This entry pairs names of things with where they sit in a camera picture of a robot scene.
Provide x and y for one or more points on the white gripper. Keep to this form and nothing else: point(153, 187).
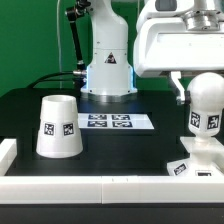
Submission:
point(164, 44)

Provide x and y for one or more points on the white lamp bulb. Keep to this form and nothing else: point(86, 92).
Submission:
point(207, 102)

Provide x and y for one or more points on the white lamp base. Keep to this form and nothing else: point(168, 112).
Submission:
point(206, 158)

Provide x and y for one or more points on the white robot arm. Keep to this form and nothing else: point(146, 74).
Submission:
point(110, 75)

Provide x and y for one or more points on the white lamp shade cone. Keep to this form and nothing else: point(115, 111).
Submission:
point(59, 135)

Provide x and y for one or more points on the fiducial marker sheet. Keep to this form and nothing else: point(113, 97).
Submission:
point(115, 121)

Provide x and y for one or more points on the white left wall block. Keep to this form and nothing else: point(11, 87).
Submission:
point(8, 152)

